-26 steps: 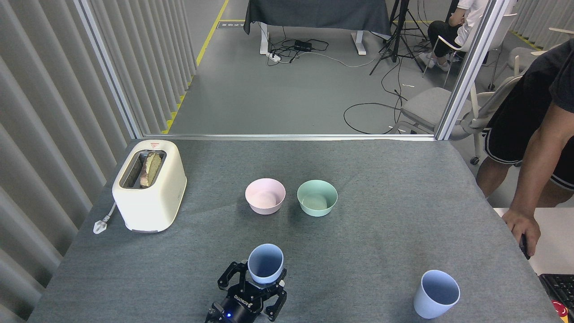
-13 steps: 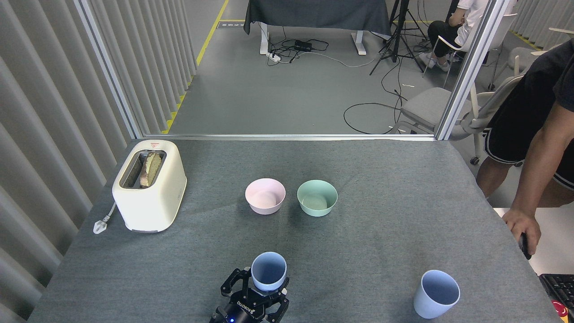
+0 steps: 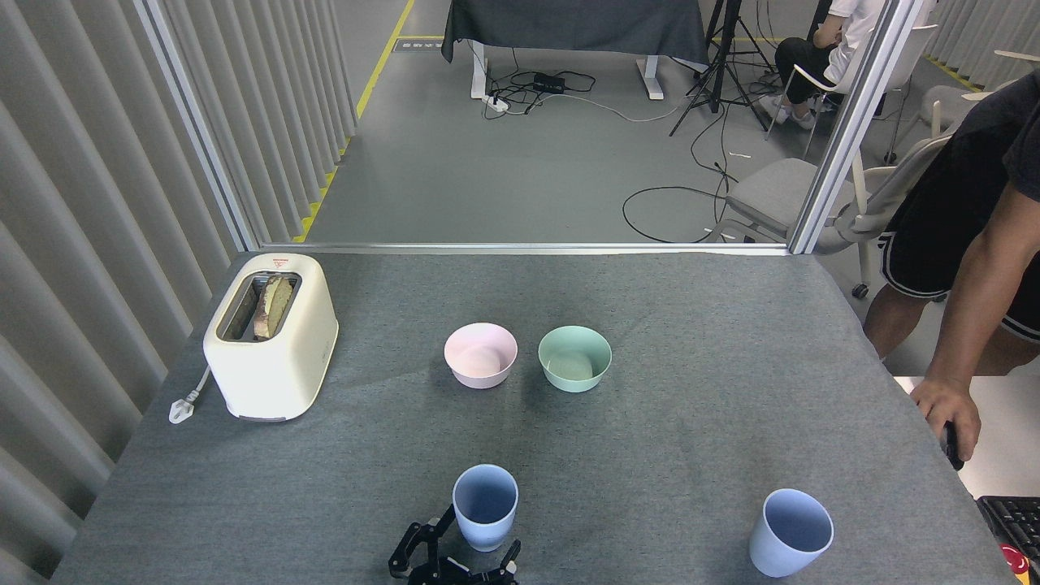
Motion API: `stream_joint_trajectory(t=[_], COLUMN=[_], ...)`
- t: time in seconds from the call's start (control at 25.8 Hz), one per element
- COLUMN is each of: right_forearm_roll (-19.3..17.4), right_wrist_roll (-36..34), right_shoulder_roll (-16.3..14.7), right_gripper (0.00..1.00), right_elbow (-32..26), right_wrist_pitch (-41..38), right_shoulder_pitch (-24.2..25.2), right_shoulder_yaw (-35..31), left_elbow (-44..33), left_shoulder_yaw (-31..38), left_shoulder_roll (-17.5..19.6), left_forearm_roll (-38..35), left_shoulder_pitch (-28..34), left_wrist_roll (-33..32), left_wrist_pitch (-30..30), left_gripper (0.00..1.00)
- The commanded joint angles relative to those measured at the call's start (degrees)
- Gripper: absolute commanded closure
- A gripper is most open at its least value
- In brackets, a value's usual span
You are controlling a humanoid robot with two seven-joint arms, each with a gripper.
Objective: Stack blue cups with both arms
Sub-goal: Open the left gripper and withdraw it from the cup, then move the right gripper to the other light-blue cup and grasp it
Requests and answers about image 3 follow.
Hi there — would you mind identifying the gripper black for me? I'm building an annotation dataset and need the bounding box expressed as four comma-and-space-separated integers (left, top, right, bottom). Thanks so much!
388, 504, 522, 585

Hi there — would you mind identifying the light blue plastic cup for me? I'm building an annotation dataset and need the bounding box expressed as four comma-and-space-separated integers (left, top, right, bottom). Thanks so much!
452, 464, 520, 553
748, 488, 835, 579

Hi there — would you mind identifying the standing person's hand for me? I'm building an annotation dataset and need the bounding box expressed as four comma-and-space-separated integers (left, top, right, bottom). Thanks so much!
910, 375, 982, 464

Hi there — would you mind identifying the pink bowl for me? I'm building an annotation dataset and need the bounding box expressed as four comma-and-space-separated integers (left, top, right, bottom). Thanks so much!
444, 323, 518, 390

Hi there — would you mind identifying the mint green bowl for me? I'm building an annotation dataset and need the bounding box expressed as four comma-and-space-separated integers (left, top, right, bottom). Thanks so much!
538, 326, 613, 394

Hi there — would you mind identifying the cream white toaster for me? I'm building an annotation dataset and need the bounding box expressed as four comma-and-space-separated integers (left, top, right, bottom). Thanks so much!
203, 253, 340, 423

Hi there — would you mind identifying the toasted bread slice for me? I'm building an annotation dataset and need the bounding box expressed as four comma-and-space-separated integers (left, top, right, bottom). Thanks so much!
253, 275, 294, 340

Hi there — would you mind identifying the grey office chair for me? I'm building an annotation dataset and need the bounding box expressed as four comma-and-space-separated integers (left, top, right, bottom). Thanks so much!
705, 130, 960, 299

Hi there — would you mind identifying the white-legged table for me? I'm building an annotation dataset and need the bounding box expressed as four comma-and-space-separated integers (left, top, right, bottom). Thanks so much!
441, 0, 710, 101

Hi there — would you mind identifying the black tripod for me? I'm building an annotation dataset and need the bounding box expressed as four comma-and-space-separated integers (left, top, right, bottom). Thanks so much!
669, 0, 782, 137

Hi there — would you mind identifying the dark grey table cloth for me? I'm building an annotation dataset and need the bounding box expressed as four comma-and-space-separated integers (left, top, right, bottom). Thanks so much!
441, 0, 710, 70

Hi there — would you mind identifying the red round button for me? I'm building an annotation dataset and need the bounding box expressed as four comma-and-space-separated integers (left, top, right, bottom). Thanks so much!
999, 543, 1033, 579

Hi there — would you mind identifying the black keyboard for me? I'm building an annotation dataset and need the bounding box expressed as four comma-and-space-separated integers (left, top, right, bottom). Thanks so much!
975, 496, 1040, 561

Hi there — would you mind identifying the white desk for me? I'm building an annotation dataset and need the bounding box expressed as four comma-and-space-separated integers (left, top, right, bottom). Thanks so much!
894, 374, 1040, 521

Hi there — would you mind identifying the white chair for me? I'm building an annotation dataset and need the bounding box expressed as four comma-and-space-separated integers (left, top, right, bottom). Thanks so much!
764, 23, 938, 160

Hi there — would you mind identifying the seated person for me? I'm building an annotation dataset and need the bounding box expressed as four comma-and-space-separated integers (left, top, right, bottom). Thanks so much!
760, 0, 899, 131

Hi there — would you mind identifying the standing person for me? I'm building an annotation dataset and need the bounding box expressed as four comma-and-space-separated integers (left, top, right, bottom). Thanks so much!
863, 69, 1040, 379

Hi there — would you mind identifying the beige office chair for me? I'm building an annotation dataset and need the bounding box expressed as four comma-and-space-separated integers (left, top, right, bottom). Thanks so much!
884, 84, 1008, 163

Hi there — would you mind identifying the silver aluminium rail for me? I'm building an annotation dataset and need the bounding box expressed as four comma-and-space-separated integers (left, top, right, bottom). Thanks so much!
260, 242, 791, 256

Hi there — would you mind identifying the white power cord with plug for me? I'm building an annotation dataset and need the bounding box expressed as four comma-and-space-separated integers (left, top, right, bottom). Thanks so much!
168, 366, 214, 425

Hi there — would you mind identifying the black cable tangle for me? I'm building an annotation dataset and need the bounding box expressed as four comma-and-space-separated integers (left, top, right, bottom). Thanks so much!
485, 49, 598, 120

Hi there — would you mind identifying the black looped floor cable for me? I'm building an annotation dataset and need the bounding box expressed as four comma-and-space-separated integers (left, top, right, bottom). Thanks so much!
622, 106, 740, 245

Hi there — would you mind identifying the white floor cable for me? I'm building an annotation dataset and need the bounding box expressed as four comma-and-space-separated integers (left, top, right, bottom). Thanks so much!
561, 92, 691, 124

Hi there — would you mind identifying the silver aluminium post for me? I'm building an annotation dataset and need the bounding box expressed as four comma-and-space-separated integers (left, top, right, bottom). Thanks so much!
786, 0, 929, 256
132, 0, 262, 251

